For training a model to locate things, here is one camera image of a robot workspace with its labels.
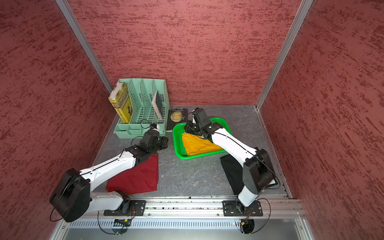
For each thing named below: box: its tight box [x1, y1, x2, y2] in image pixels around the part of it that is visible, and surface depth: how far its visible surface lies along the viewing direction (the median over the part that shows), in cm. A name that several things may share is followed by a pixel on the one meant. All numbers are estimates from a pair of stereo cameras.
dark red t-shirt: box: [106, 153, 159, 195], surface depth 83 cm
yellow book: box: [108, 82, 133, 124], surface depth 99 cm
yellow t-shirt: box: [182, 132, 224, 156], surface depth 98 cm
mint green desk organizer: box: [113, 78, 170, 139], surface depth 108 cm
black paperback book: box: [167, 108, 188, 131], surface depth 115 cm
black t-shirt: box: [220, 154, 244, 195], surface depth 86 cm
